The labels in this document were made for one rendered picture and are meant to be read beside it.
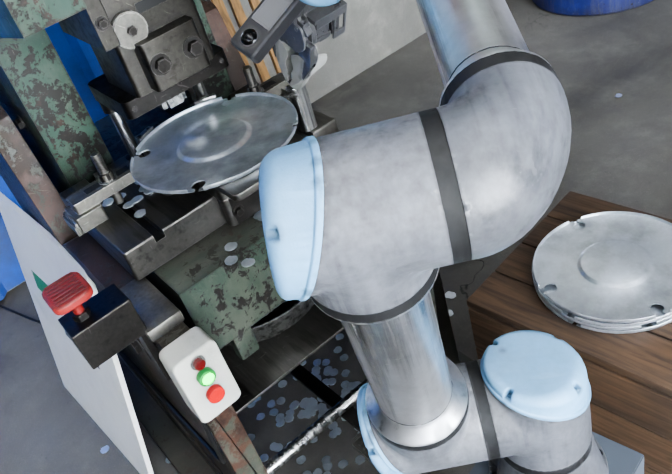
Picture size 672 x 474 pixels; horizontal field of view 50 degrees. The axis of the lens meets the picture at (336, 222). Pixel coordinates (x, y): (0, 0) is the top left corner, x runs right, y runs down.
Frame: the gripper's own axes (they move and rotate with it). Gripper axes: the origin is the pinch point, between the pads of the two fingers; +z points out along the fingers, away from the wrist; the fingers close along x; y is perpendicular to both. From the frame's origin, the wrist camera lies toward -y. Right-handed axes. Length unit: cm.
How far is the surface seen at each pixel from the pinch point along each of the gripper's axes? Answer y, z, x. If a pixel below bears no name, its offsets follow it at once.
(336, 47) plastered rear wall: 106, 123, 93
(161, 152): -16.6, 16.0, 14.1
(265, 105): 2.1, 13.8, 9.2
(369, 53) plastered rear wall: 121, 132, 88
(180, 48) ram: -8.4, -0.6, 16.5
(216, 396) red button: -34.6, 25.5, -22.1
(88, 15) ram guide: -19.3, -10.1, 21.0
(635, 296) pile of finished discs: 30, 28, -56
